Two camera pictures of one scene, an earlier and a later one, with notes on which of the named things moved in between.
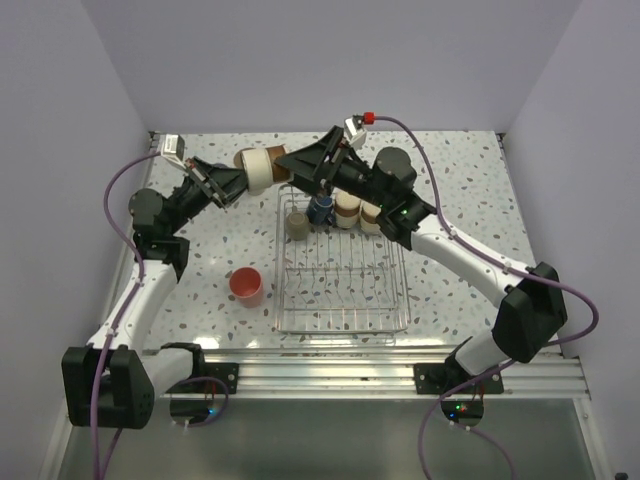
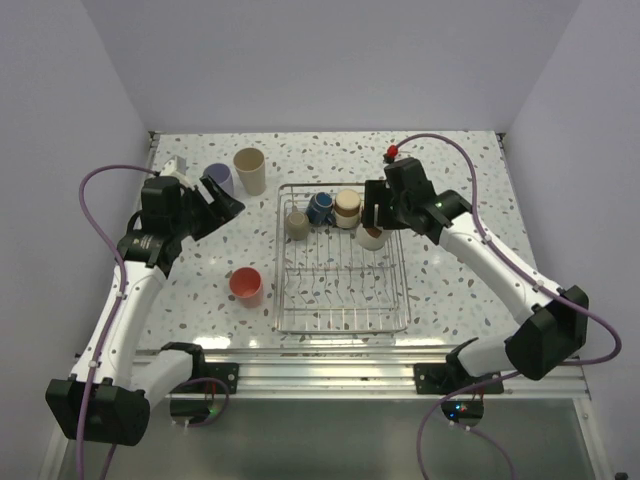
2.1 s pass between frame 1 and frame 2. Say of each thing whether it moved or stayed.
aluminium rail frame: stayed
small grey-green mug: stayed
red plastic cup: stayed
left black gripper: moved
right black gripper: moved
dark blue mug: stayed
